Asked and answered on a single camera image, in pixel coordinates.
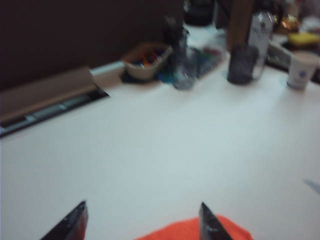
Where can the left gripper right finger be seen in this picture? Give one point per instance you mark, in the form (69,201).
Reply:
(210,227)

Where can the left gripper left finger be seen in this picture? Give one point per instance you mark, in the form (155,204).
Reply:
(72,227)

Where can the orange microfibre cloth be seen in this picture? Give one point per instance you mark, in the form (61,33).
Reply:
(180,231)

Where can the blue flat mat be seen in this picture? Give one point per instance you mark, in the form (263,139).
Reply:
(165,77)

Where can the clear faceted plastic cup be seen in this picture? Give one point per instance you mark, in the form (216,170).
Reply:
(185,72)

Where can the dark textured glass mug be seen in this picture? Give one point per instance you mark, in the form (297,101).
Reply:
(241,65)

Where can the beige paper pulp bowl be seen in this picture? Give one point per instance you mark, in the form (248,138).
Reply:
(142,71)

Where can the white paper cup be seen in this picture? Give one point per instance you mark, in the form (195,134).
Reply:
(300,72)

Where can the brown desk partition panel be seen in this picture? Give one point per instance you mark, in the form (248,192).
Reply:
(75,37)

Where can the brown upright board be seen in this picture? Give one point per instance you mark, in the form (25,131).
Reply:
(238,22)

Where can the yellow flat object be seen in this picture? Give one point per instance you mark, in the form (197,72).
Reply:
(303,40)

